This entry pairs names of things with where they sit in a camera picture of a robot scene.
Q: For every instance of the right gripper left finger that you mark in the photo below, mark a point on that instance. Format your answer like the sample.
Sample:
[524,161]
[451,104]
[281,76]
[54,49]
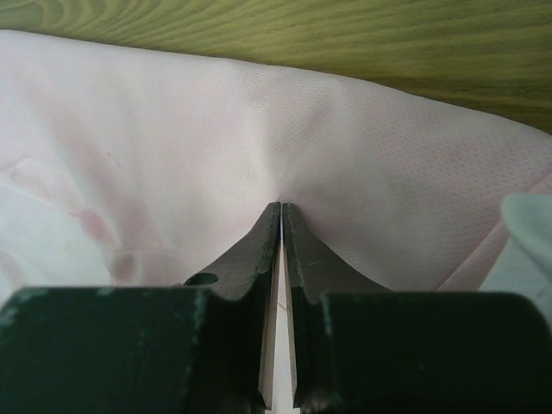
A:
[203,346]

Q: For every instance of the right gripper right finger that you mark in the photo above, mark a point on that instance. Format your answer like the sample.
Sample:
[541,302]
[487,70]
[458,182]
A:
[358,347]

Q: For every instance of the pink t shirt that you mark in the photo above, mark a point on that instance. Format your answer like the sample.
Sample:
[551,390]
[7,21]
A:
[123,167]

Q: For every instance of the white t shirt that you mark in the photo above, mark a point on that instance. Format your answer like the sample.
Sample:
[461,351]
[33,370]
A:
[524,265]

